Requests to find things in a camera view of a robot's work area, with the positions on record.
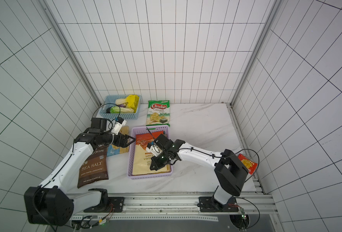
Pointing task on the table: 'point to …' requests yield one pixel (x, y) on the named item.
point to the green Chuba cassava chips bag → (158, 113)
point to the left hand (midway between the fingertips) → (127, 140)
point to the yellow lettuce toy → (133, 101)
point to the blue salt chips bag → (112, 150)
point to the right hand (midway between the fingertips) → (147, 170)
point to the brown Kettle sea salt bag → (94, 168)
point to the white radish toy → (119, 101)
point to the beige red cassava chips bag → (142, 158)
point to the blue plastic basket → (109, 101)
